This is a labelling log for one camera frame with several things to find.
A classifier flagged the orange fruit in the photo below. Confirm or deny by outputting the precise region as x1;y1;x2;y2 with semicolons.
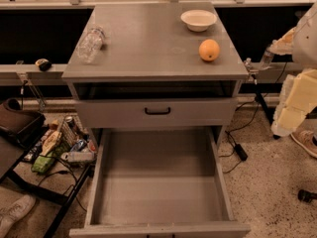
198;39;220;61

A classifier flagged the closed grey drawer black handle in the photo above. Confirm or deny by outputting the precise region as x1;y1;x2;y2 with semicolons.
74;98;238;129

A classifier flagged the grey drawer cabinet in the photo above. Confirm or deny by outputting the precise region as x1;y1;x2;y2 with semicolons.
61;1;250;138

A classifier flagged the green snack bag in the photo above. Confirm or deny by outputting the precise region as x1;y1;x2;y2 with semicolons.
31;152;56;175

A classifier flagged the upright plastic water bottle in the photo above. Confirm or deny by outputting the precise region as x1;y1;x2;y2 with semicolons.
260;45;274;70

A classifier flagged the white bowl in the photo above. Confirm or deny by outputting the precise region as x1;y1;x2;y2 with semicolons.
180;10;217;32

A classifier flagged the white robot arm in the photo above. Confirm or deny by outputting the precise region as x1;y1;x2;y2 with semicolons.
268;3;317;137

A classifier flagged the wire basket of snacks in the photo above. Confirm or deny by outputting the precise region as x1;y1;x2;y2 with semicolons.
23;115;96;166

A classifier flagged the black power adapter cable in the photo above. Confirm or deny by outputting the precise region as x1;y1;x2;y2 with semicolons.
218;92;262;175

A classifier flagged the black side table frame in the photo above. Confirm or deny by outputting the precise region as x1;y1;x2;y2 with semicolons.
0;129;94;238

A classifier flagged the black caster wheel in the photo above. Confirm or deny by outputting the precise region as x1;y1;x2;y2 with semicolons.
297;189;317;203

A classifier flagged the brown bag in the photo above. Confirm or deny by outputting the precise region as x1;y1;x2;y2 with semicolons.
0;98;46;149

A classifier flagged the yellow black tape measure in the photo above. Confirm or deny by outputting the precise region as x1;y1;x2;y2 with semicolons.
35;59;52;71

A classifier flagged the tan shoe right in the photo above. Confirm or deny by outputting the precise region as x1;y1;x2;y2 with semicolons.
291;129;317;159

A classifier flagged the black stand leg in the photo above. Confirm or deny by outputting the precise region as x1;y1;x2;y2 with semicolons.
252;74;281;141

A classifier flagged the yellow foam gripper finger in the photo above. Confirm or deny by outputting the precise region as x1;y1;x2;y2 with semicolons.
269;28;295;56
271;69;317;137

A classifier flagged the open grey drawer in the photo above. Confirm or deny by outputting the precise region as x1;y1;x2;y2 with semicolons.
69;128;251;238

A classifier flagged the clear plastic bottle lying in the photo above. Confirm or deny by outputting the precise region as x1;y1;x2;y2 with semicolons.
76;26;106;63

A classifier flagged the white shoe left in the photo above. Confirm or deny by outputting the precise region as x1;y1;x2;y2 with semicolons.
0;194;36;238

